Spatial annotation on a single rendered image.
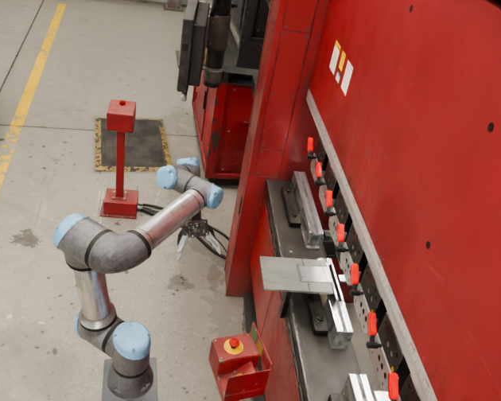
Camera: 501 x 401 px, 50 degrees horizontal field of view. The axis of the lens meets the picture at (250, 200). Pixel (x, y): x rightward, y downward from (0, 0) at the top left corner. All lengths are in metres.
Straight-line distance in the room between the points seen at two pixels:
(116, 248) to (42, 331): 1.74
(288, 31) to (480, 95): 1.40
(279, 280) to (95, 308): 0.69
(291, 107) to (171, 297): 1.38
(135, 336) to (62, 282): 1.66
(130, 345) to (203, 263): 1.84
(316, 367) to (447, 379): 0.77
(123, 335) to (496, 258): 1.13
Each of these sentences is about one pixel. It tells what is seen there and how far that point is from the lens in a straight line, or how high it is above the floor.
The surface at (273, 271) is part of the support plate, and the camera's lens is 2.07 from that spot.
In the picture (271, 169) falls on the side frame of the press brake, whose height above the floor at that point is 0.94.
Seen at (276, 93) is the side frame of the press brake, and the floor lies 1.35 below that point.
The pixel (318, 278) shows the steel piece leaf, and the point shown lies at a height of 1.00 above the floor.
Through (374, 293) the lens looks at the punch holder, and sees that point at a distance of 1.62.
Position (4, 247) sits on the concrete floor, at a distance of 3.68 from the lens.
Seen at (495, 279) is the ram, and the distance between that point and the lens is 1.12.
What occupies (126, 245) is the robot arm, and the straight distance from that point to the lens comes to 1.47.
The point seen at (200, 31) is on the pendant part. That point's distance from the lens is 2.64.
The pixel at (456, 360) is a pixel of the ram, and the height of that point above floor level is 1.53.
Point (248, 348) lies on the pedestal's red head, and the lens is 2.08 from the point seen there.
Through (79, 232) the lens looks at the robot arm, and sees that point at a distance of 1.51.
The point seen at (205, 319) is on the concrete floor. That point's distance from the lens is 3.21.
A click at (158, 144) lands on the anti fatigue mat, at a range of 4.71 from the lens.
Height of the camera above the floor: 2.36
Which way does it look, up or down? 34 degrees down
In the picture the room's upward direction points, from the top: 11 degrees clockwise
